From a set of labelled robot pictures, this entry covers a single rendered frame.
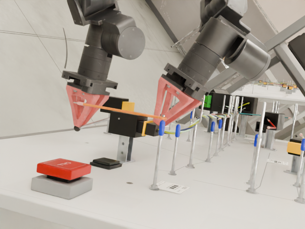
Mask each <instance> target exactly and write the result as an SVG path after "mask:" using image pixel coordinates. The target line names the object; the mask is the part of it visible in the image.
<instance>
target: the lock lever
mask: <svg viewBox="0 0 305 229"><path fill-rule="evenodd" d="M108 120H110V117H109V118H105V119H102V120H99V121H95V122H92V123H89V124H85V125H82V126H81V127H79V129H82V128H84V127H87V126H91V125H94V124H98V123H102V122H104V121H108Z"/></svg>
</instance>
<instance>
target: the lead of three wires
mask: <svg viewBox="0 0 305 229"><path fill-rule="evenodd" d="M198 123H199V119H197V120H196V121H195V122H194V123H193V124H192V125H191V126H189V127H188V128H185V129H181V130H180V133H184V132H188V131H190V130H191V129H192V128H194V127H195V126H196V125H197V124H198ZM175 132H176V131H171V130H165V131H164V134H175Z"/></svg>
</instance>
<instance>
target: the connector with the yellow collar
mask: <svg viewBox="0 0 305 229"><path fill-rule="evenodd" d="M144 121H145V120H139V121H138V128H137V133H141V134H142V131H143V125H144ZM158 128H159V125H157V124H156V123H154V122H152V123H147V124H146V129H145V134H146V135H149V136H153V137H154V136H159V134H158V131H159V130H158Z"/></svg>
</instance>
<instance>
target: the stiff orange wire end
mask: <svg viewBox="0 0 305 229"><path fill-rule="evenodd" d="M74 103H76V104H78V105H81V106H90V107H95V108H100V109H105V110H112V111H117V112H123V113H128V114H133V115H140V116H146V117H151V118H156V119H167V118H166V117H162V116H156V115H151V114H143V113H138V112H132V111H127V110H120V109H115V108H109V107H104V106H99V105H92V104H86V103H84V102H74Z"/></svg>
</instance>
